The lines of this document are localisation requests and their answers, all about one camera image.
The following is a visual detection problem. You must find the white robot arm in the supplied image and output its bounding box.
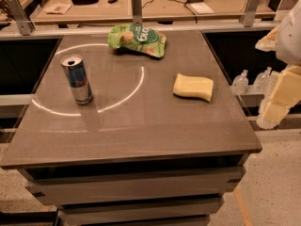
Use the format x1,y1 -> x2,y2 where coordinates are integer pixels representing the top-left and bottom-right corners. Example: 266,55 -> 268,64
255,0 -> 301,129

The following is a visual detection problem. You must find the white paper pad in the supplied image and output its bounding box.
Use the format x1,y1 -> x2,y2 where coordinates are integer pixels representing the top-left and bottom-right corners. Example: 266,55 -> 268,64
191,2 -> 214,14

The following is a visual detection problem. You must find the clear plastic bottle right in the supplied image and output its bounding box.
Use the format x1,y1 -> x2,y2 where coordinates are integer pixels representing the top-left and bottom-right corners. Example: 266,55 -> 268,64
253,67 -> 272,92

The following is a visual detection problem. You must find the metal bracket left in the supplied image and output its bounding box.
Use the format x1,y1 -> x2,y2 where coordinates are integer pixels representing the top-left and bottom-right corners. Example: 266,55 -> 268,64
6,0 -> 35,36

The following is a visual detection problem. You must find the clear plastic bottle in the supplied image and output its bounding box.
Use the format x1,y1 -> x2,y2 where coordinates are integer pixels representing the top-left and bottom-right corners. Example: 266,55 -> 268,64
230,70 -> 248,95
253,67 -> 272,92

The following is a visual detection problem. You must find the red bull can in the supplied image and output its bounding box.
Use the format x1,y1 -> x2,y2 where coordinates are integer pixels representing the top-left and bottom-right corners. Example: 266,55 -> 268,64
60,54 -> 93,105

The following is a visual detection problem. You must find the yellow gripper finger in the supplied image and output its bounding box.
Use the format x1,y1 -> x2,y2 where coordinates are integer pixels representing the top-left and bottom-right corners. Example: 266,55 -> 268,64
256,65 -> 301,129
255,25 -> 279,52

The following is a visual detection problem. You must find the small black device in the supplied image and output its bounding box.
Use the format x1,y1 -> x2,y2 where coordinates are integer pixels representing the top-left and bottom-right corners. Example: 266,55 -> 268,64
107,0 -> 118,4

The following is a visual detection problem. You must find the metal bracket right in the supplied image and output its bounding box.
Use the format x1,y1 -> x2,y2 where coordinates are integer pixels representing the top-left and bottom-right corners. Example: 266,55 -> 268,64
240,0 -> 260,27

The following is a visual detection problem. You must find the metal bracket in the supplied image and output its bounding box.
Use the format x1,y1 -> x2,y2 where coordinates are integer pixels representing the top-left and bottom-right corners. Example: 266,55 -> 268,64
131,0 -> 142,25
240,0 -> 260,27
6,0 -> 35,36

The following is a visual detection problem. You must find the paper sheet on desk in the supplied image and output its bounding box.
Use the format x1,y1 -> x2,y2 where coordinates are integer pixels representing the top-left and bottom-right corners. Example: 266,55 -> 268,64
44,3 -> 71,14

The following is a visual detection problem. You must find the yellow sponge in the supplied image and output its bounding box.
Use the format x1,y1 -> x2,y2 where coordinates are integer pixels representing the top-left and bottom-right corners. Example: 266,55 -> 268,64
173,73 -> 214,102

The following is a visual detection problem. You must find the metal bracket middle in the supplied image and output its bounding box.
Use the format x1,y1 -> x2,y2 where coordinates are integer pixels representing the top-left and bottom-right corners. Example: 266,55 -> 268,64
131,0 -> 142,25

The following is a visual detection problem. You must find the clear plastic bottle left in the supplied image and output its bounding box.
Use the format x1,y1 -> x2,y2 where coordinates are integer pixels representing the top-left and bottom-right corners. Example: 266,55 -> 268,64
230,70 -> 248,95

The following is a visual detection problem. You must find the grey drawer cabinet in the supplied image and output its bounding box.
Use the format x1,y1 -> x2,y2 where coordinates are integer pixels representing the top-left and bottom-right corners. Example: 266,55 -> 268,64
25,154 -> 246,226

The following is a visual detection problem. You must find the green chip bag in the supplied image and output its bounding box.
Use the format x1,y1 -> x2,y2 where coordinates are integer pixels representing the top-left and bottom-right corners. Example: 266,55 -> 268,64
107,24 -> 166,58

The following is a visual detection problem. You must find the black object on desk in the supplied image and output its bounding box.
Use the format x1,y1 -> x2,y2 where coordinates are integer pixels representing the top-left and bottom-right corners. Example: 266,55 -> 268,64
71,0 -> 99,6

